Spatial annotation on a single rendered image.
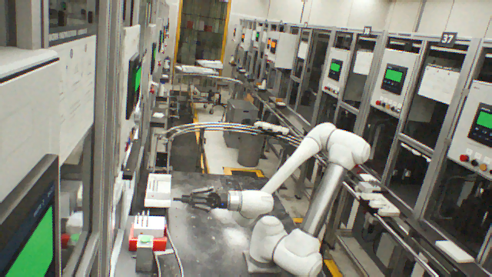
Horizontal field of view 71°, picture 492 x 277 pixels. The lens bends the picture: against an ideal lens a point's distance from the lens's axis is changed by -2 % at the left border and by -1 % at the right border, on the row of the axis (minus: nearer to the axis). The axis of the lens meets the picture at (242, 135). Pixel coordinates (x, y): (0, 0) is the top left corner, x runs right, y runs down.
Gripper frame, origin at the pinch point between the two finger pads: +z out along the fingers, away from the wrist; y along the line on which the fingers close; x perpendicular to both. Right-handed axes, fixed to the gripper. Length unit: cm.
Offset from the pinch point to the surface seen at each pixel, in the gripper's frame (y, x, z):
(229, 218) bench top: -46, -60, -37
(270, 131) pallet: -29, -218, -103
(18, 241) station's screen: 56, 112, 20
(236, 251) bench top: -46, -26, -36
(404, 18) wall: 165, -772, -595
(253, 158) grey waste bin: -98, -308, -114
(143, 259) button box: -17.5, 19.4, 13.2
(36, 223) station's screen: 55, 108, 20
